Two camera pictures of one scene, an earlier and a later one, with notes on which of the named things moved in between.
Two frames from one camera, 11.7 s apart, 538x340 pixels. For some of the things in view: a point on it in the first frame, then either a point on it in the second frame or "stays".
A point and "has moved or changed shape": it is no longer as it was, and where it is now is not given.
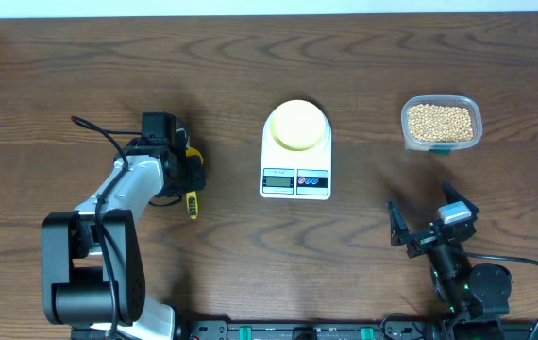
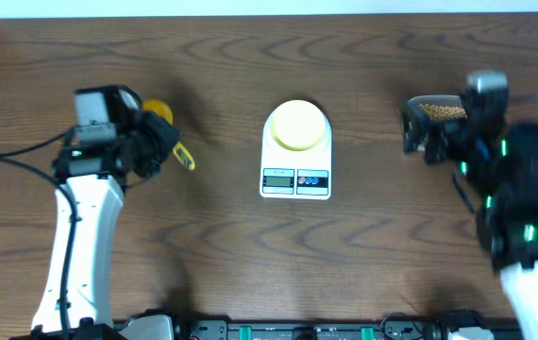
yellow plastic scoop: (192, 198) has moved or changed shape
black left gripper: (193, 175) to (159, 140)
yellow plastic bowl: (298, 125) stays
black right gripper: (399, 229) to (439, 145)
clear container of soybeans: (441, 123) stays
